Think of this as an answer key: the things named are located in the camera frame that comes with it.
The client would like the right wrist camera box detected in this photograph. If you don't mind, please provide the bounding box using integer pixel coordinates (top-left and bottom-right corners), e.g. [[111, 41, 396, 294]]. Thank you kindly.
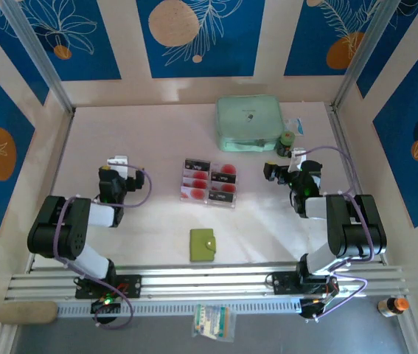
[[288, 148, 306, 173]]

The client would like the aluminium side rail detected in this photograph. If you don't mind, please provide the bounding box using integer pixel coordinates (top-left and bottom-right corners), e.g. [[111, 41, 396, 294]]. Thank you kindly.
[[327, 104, 389, 265], [27, 108, 76, 274]]

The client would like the beige foam block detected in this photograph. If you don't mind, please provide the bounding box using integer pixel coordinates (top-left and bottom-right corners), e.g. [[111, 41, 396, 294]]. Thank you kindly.
[[0, 301, 59, 325]]

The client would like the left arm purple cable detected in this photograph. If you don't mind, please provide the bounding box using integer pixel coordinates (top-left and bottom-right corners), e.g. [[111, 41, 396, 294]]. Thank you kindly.
[[54, 164, 153, 330]]

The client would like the dark jar green lid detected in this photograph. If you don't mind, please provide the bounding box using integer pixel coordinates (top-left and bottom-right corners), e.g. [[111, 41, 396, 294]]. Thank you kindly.
[[276, 131, 297, 159]]

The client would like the brown bottle orange cap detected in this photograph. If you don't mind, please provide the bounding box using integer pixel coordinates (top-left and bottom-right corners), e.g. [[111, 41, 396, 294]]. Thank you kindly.
[[377, 297, 411, 318]]

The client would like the clear bag of packets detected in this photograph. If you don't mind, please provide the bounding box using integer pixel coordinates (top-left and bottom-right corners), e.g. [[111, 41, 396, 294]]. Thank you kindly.
[[192, 304, 237, 339]]

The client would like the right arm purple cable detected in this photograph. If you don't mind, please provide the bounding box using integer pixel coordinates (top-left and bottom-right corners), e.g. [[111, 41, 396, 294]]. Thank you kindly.
[[300, 146, 375, 324]]

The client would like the black vip card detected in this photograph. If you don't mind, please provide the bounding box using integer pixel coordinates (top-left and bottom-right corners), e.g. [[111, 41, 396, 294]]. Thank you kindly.
[[208, 190, 237, 207], [211, 171, 237, 184], [184, 159, 210, 173]]

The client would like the mint green zip pouch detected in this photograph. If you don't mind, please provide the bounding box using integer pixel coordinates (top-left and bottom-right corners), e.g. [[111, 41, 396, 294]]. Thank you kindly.
[[215, 94, 285, 153]]

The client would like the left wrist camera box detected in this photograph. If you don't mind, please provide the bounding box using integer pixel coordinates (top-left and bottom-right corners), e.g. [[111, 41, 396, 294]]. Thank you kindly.
[[106, 155, 131, 175]]

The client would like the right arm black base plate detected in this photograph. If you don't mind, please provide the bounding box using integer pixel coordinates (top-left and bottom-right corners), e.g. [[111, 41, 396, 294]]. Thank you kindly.
[[271, 270, 339, 296]]

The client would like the small blue white packet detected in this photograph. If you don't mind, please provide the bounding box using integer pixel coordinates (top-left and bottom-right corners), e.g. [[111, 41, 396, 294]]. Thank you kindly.
[[284, 117, 306, 137]]

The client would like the white card red circle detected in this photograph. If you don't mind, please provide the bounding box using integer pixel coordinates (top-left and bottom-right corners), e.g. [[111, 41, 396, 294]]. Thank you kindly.
[[210, 181, 237, 193], [212, 163, 238, 175], [183, 170, 210, 181], [181, 178, 209, 190], [180, 187, 209, 203]]

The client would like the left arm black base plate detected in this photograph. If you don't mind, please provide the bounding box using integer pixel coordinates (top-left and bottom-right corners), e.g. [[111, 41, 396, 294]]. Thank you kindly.
[[74, 274, 144, 300]]

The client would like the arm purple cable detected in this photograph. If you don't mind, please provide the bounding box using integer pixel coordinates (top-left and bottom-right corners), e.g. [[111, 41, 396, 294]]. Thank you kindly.
[[300, 146, 375, 324], [54, 164, 153, 330]]

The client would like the green card holder wallet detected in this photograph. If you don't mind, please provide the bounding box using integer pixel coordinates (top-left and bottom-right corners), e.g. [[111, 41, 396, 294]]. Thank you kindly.
[[189, 228, 217, 263]]

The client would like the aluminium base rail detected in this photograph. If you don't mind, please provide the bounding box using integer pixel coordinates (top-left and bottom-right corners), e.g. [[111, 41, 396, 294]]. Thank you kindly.
[[4, 263, 411, 300]]

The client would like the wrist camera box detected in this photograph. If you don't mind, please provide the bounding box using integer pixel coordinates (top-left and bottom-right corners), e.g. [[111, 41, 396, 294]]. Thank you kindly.
[[288, 148, 306, 173], [106, 155, 131, 175]]

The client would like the aluminium frame post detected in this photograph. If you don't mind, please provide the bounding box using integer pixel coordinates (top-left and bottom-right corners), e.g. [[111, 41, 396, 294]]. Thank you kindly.
[[0, 0, 76, 114], [330, 0, 405, 108]]

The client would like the slotted grey cable duct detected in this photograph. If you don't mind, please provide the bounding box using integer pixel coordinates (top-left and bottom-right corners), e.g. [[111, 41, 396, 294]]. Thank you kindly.
[[56, 297, 302, 317]]

